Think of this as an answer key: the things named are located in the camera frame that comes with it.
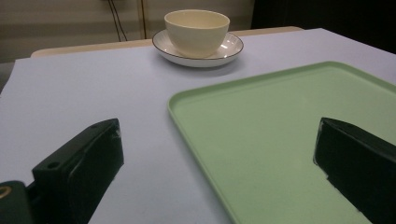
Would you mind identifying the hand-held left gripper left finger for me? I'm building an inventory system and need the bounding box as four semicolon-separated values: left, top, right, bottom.
25;118;125;224

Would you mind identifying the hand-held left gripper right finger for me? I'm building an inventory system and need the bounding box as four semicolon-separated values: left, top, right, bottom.
312;117;396;224

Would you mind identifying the light green plastic tray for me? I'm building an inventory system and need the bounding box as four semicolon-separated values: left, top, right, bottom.
167;61;396;224

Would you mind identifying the white saucer with dark rim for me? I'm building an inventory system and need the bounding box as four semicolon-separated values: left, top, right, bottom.
151;29;245;68

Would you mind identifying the cream ceramic bowl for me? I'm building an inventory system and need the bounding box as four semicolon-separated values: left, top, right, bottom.
163;8;231;59

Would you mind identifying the black cable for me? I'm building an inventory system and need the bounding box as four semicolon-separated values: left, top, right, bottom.
106;0;129;43

